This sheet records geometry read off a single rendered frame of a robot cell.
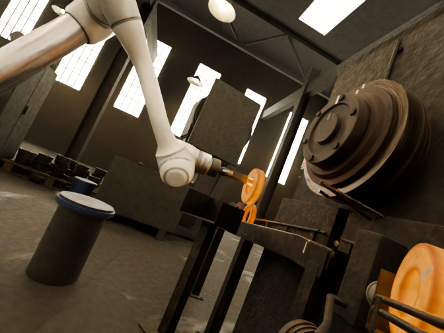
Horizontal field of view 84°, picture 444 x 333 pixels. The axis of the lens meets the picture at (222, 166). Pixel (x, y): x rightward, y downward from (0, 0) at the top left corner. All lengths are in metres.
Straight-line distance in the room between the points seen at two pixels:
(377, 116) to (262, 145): 11.00
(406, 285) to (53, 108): 11.71
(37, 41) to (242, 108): 3.02
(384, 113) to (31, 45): 1.10
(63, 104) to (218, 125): 8.93
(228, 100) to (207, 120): 0.45
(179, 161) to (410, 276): 0.59
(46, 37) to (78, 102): 10.62
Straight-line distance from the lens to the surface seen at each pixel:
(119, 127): 11.09
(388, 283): 0.58
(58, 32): 1.03
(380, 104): 0.96
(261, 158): 11.75
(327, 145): 0.96
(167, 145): 0.79
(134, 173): 3.12
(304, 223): 1.19
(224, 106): 3.61
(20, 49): 1.01
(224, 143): 3.53
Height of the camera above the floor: 0.72
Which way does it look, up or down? 7 degrees up
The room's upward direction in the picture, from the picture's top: 23 degrees clockwise
